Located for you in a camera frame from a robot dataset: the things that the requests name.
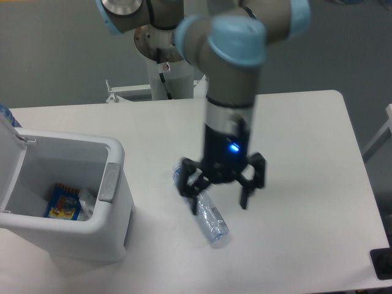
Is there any white frame at right edge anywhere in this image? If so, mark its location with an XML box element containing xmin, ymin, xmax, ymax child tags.
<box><xmin>362</xmin><ymin>104</ymin><xmax>391</xmax><ymax>162</ymax></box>

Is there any blue patterned object at left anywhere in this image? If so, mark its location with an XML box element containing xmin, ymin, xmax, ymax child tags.
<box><xmin>0</xmin><ymin>104</ymin><xmax>22</xmax><ymax>127</ymax></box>

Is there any white plastic trash can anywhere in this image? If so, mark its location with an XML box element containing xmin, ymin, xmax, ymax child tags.
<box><xmin>1</xmin><ymin>118</ymin><xmax>134</xmax><ymax>262</ymax></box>

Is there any white pedestal base frame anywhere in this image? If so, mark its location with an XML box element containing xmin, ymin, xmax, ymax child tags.
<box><xmin>105</xmin><ymin>75</ymin><xmax>209</xmax><ymax>104</ymax></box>

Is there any white paper carton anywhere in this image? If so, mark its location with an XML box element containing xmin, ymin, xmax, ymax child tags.
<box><xmin>77</xmin><ymin>188</ymin><xmax>96</xmax><ymax>221</ymax></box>

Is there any black table clamp mount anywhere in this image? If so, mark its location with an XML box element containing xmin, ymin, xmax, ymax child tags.
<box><xmin>370</xmin><ymin>247</ymin><xmax>391</xmax><ymax>280</ymax></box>

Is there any black pedestal cable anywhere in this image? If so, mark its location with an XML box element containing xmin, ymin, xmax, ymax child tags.
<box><xmin>155</xmin><ymin>47</ymin><xmax>173</xmax><ymax>100</ymax></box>

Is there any clear plastic water bottle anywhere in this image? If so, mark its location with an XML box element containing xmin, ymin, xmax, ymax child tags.
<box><xmin>171</xmin><ymin>162</ymin><xmax>230</xmax><ymax>246</ymax></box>

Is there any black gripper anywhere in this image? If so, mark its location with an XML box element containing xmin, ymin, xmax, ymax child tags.
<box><xmin>177</xmin><ymin>122</ymin><xmax>266</xmax><ymax>214</ymax></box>

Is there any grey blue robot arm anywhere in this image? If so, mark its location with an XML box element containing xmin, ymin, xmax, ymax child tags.
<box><xmin>96</xmin><ymin>1</ymin><xmax>311</xmax><ymax>213</ymax></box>

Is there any blue orange snack wrapper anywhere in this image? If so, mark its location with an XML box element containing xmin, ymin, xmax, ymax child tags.
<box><xmin>44</xmin><ymin>183</ymin><xmax>81</xmax><ymax>221</ymax></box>

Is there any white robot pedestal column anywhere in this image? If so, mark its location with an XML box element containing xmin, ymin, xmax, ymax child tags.
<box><xmin>134</xmin><ymin>24</ymin><xmax>195</xmax><ymax>100</ymax></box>

